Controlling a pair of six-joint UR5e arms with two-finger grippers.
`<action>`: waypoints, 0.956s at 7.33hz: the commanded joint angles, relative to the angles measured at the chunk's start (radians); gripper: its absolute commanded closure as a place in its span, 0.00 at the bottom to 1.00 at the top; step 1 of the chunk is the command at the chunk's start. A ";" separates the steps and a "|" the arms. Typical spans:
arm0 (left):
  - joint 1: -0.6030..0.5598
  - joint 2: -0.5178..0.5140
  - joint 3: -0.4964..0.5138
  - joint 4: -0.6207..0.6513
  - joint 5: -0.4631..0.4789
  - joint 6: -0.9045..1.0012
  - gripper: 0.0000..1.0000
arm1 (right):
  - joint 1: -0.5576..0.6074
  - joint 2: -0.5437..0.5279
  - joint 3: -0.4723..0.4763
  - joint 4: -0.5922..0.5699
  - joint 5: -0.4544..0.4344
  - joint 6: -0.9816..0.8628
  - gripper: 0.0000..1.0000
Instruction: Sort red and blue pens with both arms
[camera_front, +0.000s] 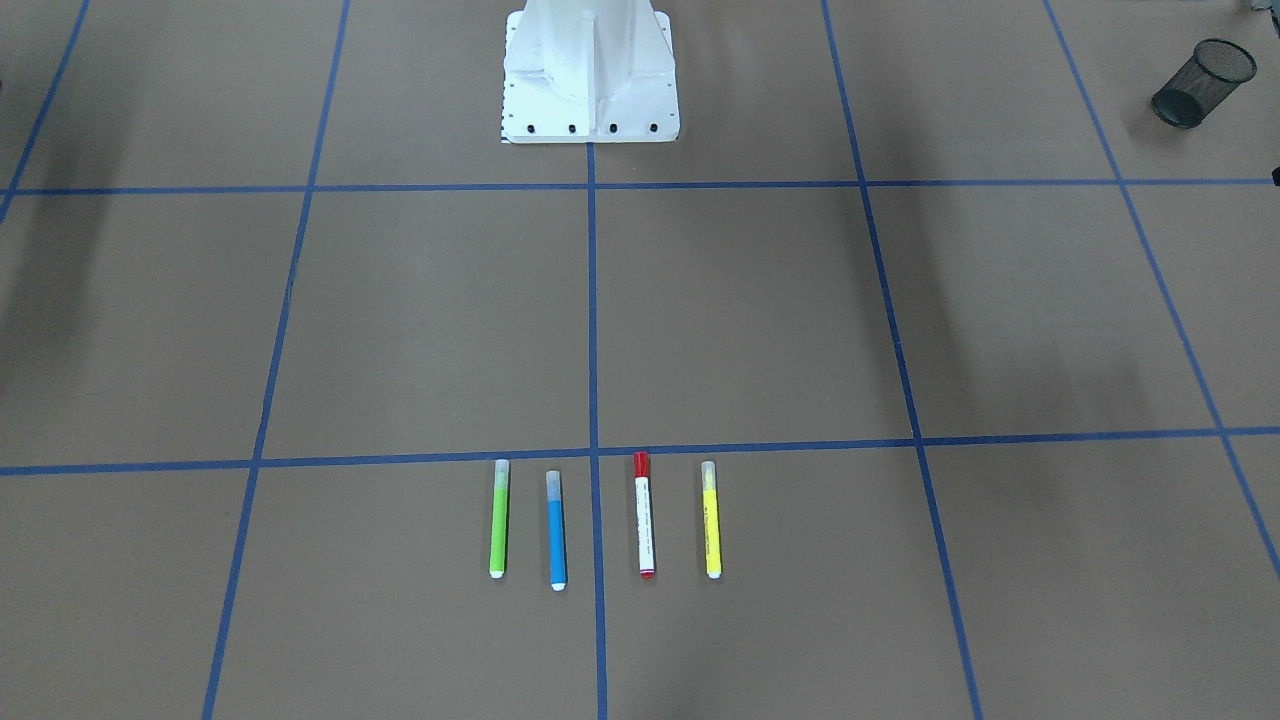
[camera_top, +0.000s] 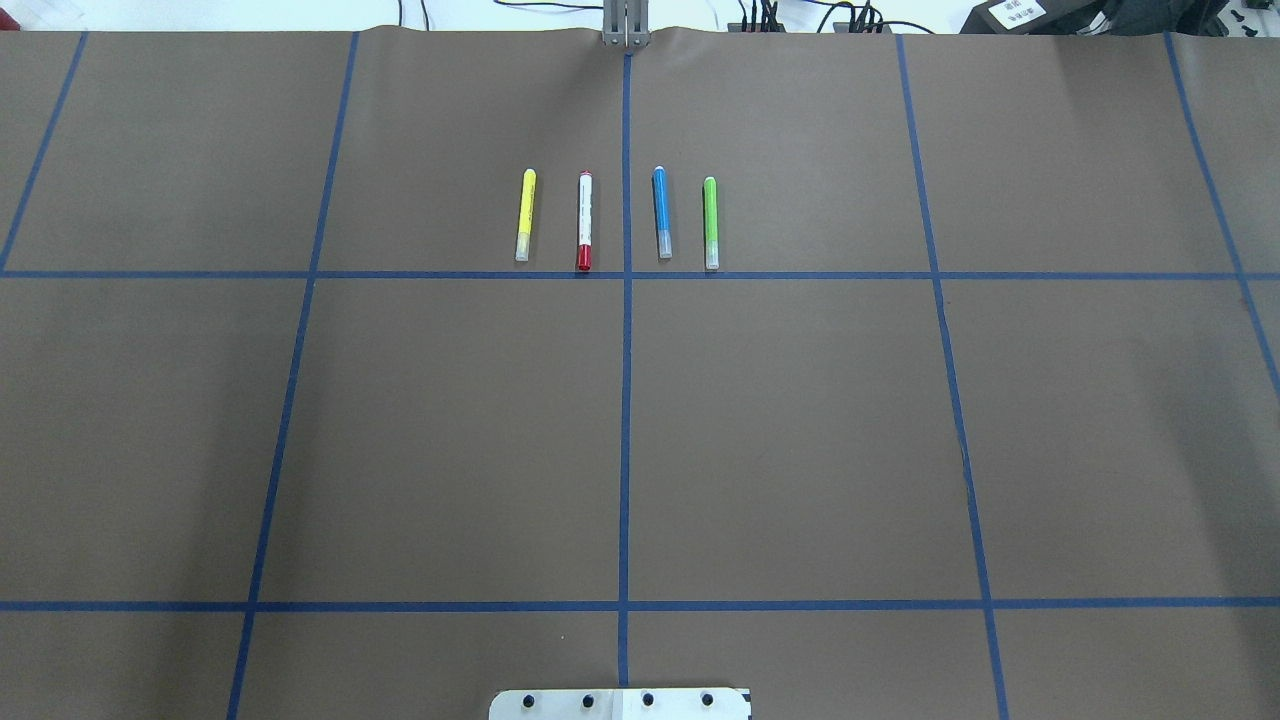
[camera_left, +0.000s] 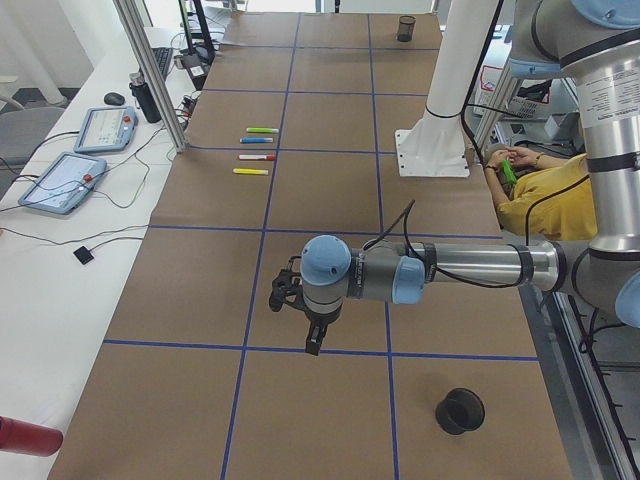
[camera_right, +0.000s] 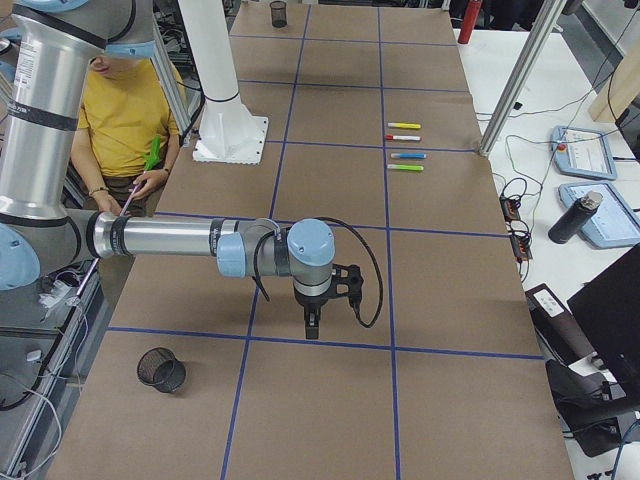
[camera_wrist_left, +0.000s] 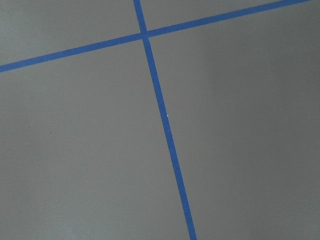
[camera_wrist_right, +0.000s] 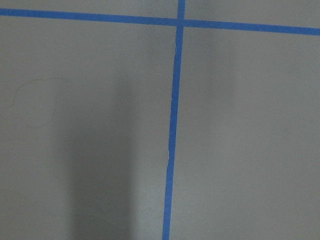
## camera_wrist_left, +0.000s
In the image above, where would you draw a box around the long blue tape strip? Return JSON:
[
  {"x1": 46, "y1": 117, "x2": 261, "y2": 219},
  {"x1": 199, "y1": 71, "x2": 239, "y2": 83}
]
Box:
[{"x1": 133, "y1": 0, "x2": 197, "y2": 240}]

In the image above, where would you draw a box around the crossing blue tape strip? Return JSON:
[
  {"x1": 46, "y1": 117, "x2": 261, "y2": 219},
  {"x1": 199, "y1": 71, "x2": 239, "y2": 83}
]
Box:
[{"x1": 0, "y1": 0, "x2": 303, "y2": 73}]

